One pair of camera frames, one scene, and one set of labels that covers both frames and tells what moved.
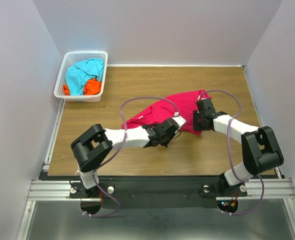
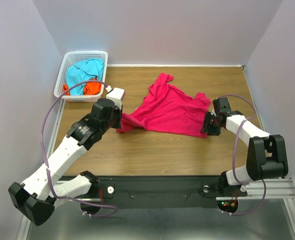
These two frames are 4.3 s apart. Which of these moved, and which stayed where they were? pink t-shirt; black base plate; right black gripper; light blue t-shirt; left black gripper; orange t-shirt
Moved: pink t-shirt; left black gripper; right black gripper
Stayed: black base plate; light blue t-shirt; orange t-shirt
